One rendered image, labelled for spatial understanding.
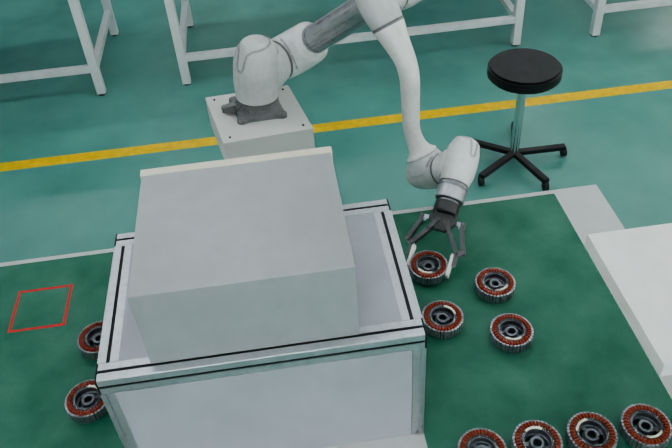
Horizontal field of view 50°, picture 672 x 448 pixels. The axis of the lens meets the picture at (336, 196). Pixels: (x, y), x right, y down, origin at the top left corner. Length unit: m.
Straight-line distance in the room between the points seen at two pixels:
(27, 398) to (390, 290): 1.01
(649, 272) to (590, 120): 2.65
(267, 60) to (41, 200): 1.82
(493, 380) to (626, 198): 1.94
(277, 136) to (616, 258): 1.34
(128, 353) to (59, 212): 2.32
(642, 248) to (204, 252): 0.91
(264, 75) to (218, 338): 1.25
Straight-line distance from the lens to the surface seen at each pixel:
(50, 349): 2.18
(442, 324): 2.01
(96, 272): 2.34
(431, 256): 2.15
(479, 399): 1.90
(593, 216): 2.41
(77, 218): 3.79
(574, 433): 1.84
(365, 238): 1.73
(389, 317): 1.56
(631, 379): 2.01
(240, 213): 1.53
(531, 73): 3.46
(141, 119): 4.39
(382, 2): 2.13
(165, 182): 1.65
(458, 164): 2.17
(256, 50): 2.52
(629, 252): 1.64
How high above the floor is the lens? 2.31
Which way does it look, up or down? 40 degrees down
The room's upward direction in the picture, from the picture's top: 4 degrees counter-clockwise
